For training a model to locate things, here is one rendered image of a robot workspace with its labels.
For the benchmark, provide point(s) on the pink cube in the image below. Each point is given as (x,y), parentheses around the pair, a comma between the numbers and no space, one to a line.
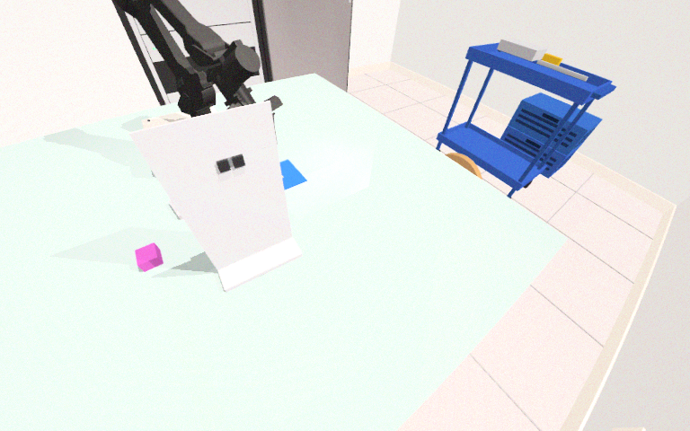
(149,257)

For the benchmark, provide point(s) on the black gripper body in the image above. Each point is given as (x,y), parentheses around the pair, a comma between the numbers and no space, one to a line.
(244,93)

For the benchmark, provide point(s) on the white panel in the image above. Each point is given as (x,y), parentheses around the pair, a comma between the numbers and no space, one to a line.
(223,173)

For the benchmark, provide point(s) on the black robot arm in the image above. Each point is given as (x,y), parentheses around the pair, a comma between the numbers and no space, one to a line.
(197,94)

